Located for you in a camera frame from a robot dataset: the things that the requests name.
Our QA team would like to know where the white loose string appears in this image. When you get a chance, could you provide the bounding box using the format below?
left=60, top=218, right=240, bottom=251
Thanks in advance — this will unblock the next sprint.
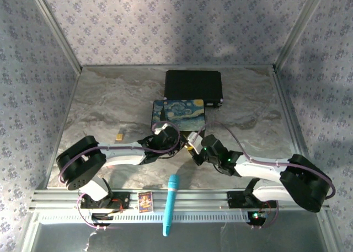
left=84, top=229, right=97, bottom=250

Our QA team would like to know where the aluminium rail frame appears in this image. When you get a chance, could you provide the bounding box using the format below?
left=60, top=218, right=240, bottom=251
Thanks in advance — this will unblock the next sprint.
left=29, top=188, right=330, bottom=211

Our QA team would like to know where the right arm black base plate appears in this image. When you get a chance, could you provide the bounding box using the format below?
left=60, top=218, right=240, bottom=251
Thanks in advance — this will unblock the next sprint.
left=226, top=190, right=278, bottom=208

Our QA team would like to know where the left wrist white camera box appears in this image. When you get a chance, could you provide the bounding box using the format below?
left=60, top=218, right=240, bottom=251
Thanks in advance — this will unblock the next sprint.
left=151, top=121, right=173, bottom=135

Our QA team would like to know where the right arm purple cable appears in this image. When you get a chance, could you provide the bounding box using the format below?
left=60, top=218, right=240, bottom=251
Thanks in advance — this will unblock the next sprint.
left=197, top=121, right=336, bottom=230

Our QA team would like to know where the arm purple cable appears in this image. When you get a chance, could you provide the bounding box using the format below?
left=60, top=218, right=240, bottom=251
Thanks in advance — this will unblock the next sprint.
left=197, top=121, right=336, bottom=230
left=57, top=121, right=181, bottom=230

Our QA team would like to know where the small picture card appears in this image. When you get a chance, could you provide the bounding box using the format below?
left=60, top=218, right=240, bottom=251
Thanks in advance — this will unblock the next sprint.
left=137, top=191, right=153, bottom=213

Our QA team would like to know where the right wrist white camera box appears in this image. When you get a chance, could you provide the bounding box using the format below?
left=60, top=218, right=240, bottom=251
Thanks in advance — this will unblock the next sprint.
left=186, top=132, right=205, bottom=151

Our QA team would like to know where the aluminium corner post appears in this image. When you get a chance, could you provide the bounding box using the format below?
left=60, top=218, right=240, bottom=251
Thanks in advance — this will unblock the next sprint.
left=27, top=0, right=83, bottom=71
left=274, top=0, right=329, bottom=71

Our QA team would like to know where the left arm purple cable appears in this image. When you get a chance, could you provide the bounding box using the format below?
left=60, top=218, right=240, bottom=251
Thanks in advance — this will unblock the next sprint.
left=57, top=121, right=181, bottom=230

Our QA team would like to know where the white slotted cable duct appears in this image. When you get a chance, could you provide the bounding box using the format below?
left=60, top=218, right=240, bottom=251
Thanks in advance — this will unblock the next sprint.
left=38, top=212, right=254, bottom=225

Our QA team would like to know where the left arm red wire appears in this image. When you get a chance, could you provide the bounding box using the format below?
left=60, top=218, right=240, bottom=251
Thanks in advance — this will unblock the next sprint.
left=111, top=197, right=125, bottom=213

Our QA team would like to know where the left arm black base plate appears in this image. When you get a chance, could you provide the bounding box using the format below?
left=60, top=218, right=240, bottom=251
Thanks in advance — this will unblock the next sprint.
left=79, top=191, right=131, bottom=210

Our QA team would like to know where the right arm red wire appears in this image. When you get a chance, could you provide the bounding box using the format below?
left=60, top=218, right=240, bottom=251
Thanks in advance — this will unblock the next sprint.
left=260, top=200, right=273, bottom=217

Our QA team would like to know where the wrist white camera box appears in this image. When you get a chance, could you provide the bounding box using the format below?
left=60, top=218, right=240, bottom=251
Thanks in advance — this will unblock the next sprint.
left=186, top=132, right=205, bottom=151
left=151, top=121, right=173, bottom=135

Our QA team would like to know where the left aluminium corner post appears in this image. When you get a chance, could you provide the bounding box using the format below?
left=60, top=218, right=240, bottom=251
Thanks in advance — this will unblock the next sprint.
left=27, top=0, right=83, bottom=71

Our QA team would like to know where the arm red wire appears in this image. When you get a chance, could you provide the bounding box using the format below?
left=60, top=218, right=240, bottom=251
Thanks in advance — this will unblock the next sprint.
left=111, top=197, right=125, bottom=213
left=260, top=200, right=273, bottom=217

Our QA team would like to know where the starry night painted box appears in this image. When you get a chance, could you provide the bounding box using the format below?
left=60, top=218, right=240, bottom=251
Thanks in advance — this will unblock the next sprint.
left=150, top=99, right=207, bottom=133

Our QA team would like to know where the cyan marker pen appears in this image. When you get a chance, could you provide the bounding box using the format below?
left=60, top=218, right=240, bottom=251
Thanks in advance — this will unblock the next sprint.
left=162, top=174, right=180, bottom=237

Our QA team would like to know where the right aluminium corner post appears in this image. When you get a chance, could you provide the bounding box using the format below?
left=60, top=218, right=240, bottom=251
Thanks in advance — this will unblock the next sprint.
left=274, top=0, right=329, bottom=71

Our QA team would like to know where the black case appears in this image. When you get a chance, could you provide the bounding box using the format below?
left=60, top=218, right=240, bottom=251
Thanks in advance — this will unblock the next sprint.
left=163, top=69, right=224, bottom=108

